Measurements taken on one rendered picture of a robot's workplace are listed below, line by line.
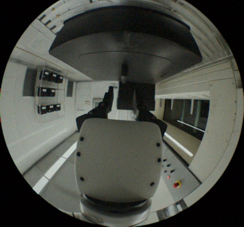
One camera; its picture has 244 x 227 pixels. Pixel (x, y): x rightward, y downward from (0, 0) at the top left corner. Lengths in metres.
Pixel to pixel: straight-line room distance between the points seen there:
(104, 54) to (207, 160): 0.52
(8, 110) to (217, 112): 3.01
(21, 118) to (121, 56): 2.73
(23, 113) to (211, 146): 3.08
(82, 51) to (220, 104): 0.47
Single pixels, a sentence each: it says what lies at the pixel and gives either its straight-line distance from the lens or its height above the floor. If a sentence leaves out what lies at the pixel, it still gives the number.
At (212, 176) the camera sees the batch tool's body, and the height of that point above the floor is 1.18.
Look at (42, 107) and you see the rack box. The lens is 2.57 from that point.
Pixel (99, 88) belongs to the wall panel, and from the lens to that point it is 4.18.
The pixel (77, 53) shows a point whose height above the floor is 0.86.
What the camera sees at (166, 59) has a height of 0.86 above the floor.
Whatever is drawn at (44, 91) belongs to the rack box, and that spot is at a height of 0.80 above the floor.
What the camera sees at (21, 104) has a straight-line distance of 2.71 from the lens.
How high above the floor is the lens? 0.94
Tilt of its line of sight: 4 degrees up
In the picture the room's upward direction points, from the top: 176 degrees counter-clockwise
